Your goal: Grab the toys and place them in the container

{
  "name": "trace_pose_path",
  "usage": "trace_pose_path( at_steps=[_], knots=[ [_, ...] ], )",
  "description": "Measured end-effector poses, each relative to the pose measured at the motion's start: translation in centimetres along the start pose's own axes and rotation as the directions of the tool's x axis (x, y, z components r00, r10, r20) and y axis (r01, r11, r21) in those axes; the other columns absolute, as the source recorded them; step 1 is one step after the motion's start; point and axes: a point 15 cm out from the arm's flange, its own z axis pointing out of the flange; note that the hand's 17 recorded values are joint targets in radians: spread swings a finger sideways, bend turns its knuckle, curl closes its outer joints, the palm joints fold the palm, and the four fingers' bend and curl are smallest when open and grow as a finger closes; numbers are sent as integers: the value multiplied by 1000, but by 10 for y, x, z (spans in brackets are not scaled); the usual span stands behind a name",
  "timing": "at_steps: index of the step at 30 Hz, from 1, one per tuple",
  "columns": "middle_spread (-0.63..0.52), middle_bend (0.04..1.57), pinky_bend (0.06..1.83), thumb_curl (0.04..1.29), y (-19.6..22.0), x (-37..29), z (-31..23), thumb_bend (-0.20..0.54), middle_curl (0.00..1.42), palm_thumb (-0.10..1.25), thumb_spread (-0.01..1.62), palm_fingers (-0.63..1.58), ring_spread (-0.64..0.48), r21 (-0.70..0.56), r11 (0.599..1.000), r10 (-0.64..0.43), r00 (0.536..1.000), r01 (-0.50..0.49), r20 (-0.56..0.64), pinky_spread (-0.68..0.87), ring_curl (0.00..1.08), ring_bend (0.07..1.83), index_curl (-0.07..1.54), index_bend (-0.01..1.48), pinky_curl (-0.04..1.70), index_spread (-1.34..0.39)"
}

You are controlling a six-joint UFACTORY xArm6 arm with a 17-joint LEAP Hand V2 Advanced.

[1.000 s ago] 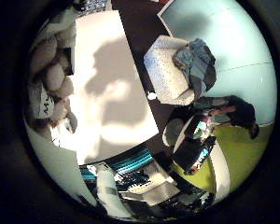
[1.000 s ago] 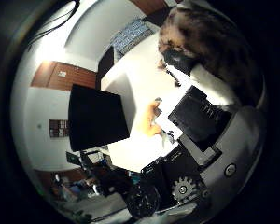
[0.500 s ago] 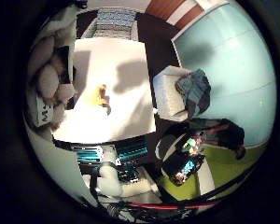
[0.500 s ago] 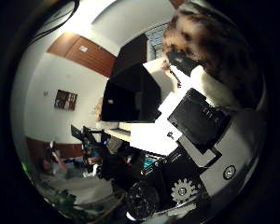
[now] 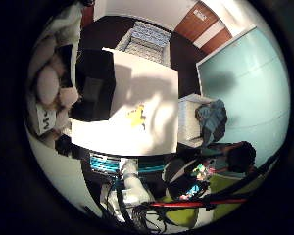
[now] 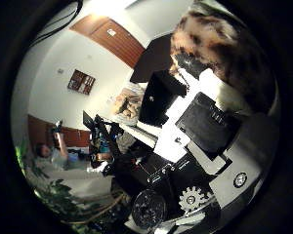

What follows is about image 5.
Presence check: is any orange and white plush toy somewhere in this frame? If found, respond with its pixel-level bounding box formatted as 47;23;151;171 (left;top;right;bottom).
125;103;147;131

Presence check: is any black fabric container box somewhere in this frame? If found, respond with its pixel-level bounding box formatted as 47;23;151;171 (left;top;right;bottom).
70;48;117;122

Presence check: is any brown wooden door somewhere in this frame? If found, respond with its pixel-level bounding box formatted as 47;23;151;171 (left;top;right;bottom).
173;1;233;55

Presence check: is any cyan rack under table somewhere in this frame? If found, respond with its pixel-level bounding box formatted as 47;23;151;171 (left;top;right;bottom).
88;153;168;175

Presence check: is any white storage bin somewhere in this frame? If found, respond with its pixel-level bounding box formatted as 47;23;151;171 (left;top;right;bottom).
177;93;217;149

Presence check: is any blue checked cloth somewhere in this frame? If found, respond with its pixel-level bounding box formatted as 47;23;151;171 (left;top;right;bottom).
195;99;228;148

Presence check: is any black backpack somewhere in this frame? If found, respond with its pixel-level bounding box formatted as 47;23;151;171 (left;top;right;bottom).
163;158;210;200

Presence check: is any teal partition board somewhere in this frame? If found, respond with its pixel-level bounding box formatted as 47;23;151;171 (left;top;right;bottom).
195;27;292;167

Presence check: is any dark haired person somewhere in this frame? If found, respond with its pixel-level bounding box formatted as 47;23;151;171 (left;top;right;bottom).
202;140;258;179

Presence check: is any red bar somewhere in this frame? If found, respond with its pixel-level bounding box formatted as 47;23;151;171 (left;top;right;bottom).
148;198;249;209

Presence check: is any green seat cushion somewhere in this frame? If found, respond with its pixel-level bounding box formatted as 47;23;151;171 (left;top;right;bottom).
160;174;269;229

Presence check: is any black cable bundle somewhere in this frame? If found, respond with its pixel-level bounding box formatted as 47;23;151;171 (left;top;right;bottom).
101;182;180;234

